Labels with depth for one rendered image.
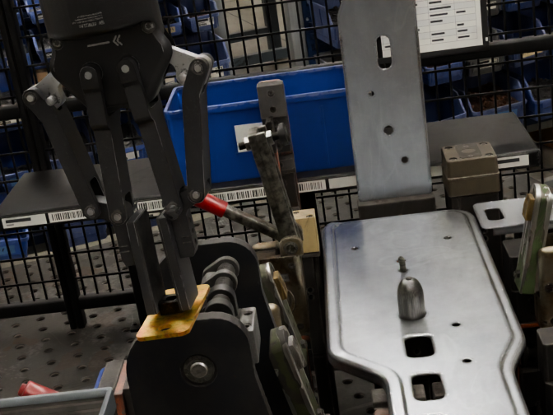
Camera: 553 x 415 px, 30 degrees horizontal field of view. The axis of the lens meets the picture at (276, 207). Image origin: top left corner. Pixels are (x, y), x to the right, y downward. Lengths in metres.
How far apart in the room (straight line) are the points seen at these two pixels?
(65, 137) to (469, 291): 0.71
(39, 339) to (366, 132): 0.82
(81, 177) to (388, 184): 0.94
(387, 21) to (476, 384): 0.63
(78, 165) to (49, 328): 1.39
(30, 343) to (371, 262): 0.86
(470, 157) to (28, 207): 0.73
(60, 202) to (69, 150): 1.04
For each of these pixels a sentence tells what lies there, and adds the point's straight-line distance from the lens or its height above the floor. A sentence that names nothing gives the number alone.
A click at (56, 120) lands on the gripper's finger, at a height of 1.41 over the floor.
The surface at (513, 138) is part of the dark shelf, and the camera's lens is 1.74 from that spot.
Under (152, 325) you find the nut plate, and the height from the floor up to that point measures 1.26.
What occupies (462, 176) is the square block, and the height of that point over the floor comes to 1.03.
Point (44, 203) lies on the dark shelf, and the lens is 1.76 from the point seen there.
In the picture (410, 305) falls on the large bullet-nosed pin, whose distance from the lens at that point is 1.23.
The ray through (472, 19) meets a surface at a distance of 1.84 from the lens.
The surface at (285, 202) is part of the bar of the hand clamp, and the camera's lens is 1.31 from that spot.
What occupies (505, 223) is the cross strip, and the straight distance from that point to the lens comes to 1.49.
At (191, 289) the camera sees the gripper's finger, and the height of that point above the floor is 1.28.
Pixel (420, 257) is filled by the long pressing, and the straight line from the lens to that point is 1.40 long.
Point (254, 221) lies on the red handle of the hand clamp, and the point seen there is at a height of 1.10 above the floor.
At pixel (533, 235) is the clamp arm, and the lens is 1.29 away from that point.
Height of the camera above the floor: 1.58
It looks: 21 degrees down
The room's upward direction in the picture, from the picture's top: 8 degrees counter-clockwise
